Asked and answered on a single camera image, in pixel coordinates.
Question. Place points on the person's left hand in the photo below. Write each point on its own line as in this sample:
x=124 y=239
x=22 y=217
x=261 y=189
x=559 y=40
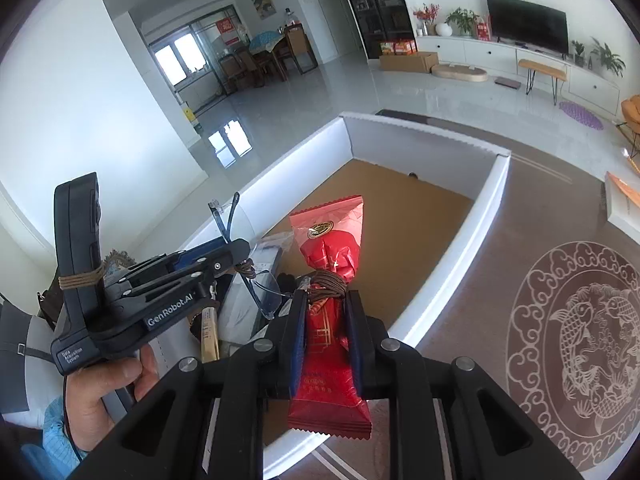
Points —
x=95 y=400

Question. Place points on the brown cardboard box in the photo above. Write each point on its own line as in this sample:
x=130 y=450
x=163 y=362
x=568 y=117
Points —
x=407 y=62

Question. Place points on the red flower vase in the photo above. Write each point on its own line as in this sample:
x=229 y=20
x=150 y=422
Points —
x=426 y=15

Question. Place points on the dark dining chair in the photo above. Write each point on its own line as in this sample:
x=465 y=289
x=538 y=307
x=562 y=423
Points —
x=300 y=47

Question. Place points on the white round vase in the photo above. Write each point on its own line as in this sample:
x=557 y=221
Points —
x=443 y=30

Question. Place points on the dark flat device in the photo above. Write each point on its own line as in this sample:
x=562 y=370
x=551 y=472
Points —
x=507 y=82

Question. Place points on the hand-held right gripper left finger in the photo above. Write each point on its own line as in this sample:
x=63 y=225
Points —
x=298 y=355

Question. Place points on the black display cabinet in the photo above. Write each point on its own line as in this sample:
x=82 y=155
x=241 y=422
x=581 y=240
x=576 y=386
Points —
x=380 y=5

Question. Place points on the beige oval platform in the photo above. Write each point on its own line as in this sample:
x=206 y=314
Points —
x=460 y=72

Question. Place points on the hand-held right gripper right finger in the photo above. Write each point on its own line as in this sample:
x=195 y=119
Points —
x=356 y=355

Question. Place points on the red window sign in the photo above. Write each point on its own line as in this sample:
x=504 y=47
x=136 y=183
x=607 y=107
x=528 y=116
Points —
x=228 y=31

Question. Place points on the clear glasses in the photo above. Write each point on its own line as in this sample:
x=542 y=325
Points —
x=265 y=292

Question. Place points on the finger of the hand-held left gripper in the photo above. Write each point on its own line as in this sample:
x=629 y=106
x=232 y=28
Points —
x=190 y=257
x=220 y=265

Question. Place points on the red snack packet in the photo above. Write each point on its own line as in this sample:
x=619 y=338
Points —
x=330 y=250

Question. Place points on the black velvet cloth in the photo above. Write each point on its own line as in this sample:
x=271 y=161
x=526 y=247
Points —
x=286 y=282

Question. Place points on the white flat box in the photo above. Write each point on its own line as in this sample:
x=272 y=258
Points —
x=625 y=210

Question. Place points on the white television cabinet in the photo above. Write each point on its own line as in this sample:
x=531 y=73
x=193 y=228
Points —
x=490 y=50

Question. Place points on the red gift bag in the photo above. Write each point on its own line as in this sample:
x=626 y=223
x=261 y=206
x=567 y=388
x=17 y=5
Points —
x=483 y=29

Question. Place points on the green potted plant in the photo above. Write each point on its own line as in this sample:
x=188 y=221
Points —
x=462 y=20

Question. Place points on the wooden bench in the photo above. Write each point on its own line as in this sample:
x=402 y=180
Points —
x=542 y=67

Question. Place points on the orange lounge chair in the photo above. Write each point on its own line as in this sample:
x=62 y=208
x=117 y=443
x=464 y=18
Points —
x=631 y=115

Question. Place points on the orange snack boxes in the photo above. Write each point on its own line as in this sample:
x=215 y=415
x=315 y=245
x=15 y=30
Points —
x=397 y=48

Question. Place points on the small potted plant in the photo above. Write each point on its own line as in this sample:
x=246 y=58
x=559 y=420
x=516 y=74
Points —
x=578 y=52

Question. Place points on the person's left forearm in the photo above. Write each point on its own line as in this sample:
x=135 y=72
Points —
x=57 y=440

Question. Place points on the large leafy potted plant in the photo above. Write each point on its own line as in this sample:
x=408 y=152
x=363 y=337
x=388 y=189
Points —
x=607 y=57

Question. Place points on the black television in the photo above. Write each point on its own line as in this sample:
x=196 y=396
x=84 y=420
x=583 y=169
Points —
x=527 y=22

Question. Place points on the wall painting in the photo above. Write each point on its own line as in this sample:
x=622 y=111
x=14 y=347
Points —
x=262 y=1

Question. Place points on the white storage box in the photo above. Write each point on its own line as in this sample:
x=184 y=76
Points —
x=400 y=240

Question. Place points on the person's grey clothing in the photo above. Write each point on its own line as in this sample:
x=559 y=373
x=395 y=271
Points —
x=25 y=385

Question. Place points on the purple mat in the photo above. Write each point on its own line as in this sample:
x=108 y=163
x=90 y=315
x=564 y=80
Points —
x=581 y=116

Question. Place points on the dining table blue cloth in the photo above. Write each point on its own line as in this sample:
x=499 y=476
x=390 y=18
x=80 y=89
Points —
x=265 y=42

